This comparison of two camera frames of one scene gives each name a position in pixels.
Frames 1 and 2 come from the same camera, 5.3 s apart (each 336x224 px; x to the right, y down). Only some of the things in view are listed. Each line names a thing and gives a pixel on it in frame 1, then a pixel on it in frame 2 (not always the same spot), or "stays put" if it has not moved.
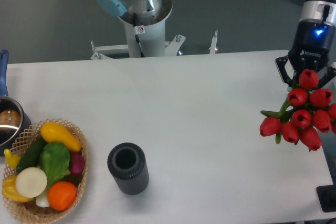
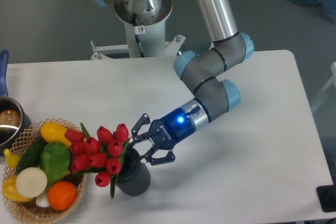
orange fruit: x=62 y=195 stays put
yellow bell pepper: x=10 y=191 stays put
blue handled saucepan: x=14 y=122 stays put
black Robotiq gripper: x=312 y=40 -> x=166 y=132
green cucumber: x=31 y=158 stays put
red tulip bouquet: x=307 y=110 -> x=102 y=154
